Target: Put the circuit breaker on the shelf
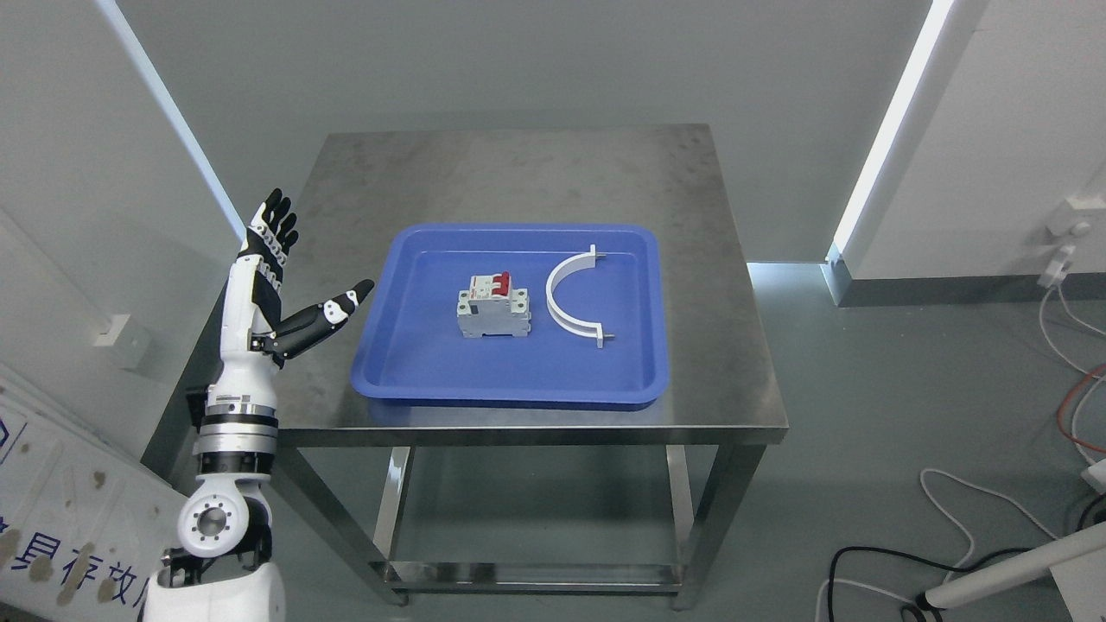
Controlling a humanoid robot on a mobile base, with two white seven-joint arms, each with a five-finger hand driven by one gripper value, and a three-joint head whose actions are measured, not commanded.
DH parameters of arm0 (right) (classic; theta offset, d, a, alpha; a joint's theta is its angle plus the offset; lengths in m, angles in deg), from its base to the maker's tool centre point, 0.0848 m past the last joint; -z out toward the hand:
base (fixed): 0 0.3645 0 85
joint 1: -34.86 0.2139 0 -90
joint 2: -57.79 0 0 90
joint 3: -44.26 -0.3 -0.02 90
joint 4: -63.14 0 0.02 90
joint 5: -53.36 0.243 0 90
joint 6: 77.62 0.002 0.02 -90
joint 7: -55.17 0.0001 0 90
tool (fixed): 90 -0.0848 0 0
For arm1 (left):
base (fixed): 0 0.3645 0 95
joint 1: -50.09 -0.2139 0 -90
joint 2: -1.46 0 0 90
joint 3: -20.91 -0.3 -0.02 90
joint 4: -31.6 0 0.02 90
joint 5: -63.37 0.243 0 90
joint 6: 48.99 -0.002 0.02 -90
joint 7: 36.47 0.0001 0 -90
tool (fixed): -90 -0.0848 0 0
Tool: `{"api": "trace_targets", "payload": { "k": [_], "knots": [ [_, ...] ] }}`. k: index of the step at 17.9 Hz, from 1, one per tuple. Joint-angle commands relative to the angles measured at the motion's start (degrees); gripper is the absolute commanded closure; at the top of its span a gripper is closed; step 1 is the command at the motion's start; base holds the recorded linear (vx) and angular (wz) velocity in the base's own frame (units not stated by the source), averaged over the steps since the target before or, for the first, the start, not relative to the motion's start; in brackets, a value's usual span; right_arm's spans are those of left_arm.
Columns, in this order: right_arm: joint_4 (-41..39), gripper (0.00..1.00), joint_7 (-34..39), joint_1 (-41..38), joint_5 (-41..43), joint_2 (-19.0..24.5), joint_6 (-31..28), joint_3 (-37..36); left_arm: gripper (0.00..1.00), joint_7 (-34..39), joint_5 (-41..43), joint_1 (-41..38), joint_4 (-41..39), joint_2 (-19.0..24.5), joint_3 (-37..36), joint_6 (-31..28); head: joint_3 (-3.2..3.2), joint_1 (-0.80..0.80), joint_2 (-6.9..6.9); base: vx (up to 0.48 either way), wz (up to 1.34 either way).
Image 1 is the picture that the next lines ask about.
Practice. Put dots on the blue plastic tray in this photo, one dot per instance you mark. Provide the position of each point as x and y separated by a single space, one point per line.
545 314

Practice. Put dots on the small white wall box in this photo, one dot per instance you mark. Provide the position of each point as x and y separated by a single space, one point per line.
125 342

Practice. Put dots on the grey red circuit breaker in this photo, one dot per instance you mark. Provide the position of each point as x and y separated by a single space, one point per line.
491 306

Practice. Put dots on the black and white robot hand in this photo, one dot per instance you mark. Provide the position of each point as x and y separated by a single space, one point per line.
252 324

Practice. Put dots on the white signboard with characters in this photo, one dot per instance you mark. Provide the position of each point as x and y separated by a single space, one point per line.
84 525

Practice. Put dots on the white curved plastic bracket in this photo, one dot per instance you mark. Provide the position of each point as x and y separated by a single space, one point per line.
564 294

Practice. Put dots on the white stand leg with caster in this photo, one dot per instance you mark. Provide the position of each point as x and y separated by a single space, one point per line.
1075 562

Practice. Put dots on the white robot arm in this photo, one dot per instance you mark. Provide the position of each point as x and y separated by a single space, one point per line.
222 568

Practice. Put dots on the white wall socket with plug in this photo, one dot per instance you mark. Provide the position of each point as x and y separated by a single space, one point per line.
1074 219

